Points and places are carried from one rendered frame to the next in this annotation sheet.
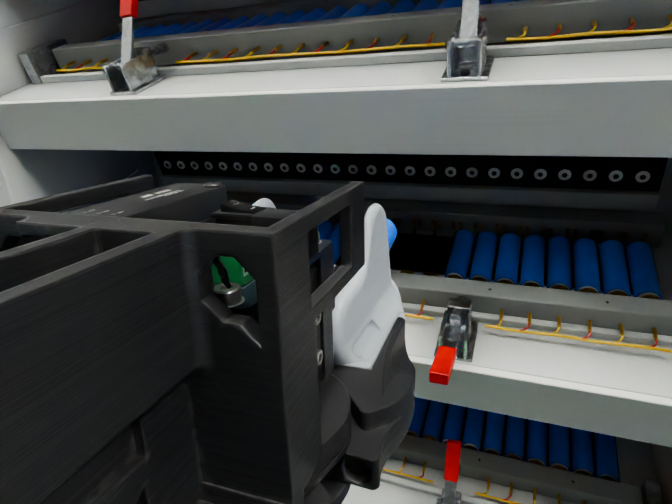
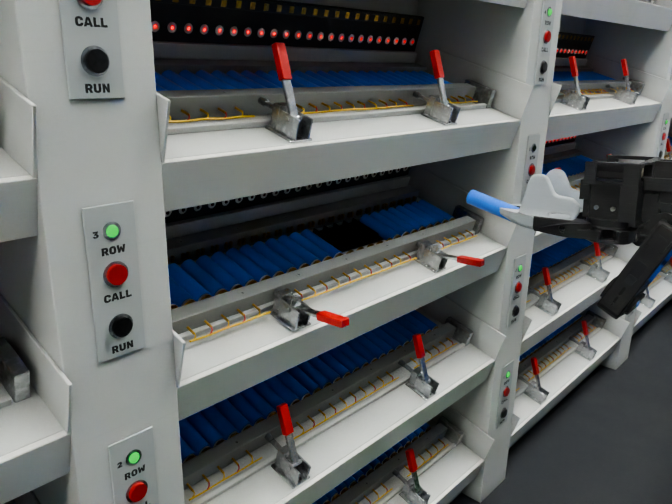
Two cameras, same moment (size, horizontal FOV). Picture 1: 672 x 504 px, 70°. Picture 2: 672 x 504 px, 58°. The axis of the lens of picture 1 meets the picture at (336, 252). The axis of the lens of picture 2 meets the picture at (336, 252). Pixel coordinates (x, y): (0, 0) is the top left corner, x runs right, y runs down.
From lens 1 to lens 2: 73 cm
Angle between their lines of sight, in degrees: 66
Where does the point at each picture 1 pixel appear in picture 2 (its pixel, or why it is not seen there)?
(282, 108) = (395, 143)
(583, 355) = (461, 249)
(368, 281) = (569, 191)
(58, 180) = not seen: hidden behind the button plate
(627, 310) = (461, 224)
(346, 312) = not seen: hidden behind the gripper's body
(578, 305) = (450, 228)
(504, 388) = (457, 275)
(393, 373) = not seen: hidden behind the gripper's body
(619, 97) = (486, 130)
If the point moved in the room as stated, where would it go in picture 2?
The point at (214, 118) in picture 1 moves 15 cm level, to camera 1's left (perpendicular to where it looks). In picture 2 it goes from (360, 153) to (307, 176)
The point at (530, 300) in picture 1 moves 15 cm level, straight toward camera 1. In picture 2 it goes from (438, 232) to (534, 255)
